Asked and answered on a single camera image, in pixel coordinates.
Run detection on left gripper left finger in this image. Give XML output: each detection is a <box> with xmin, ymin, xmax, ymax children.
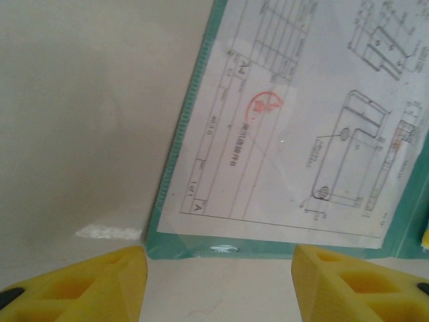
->
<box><xmin>0</xmin><ymin>245</ymin><xmax>149</xmax><ymax>322</ymax></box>

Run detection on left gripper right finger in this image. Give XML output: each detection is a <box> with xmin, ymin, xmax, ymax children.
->
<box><xmin>290</xmin><ymin>244</ymin><xmax>429</xmax><ymax>322</ymax></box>

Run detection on green plastic folder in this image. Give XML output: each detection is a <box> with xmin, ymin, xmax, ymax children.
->
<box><xmin>146</xmin><ymin>0</ymin><xmax>429</xmax><ymax>261</ymax></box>

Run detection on white drawing sheet red stamp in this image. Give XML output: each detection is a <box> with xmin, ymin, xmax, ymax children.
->
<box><xmin>157</xmin><ymin>0</ymin><xmax>429</xmax><ymax>250</ymax></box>

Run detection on white tape patch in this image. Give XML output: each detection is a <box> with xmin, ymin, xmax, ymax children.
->
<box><xmin>75</xmin><ymin>225</ymin><xmax>142</xmax><ymax>241</ymax></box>

